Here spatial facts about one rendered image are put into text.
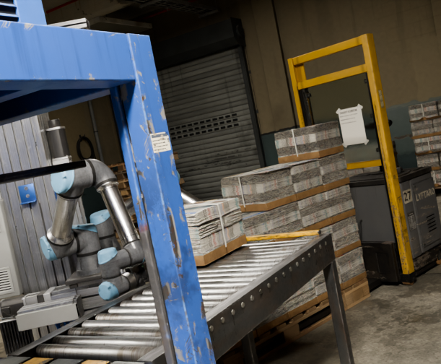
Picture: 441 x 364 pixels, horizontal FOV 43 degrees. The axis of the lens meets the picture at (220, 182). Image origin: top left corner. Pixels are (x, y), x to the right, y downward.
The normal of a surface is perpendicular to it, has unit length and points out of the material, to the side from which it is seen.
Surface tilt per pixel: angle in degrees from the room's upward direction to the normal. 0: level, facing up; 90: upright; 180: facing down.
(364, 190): 90
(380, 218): 90
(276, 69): 90
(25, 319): 90
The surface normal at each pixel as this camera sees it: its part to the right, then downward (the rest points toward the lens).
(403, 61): -0.50, 0.16
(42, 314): 0.06, 0.06
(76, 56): 0.84, -0.13
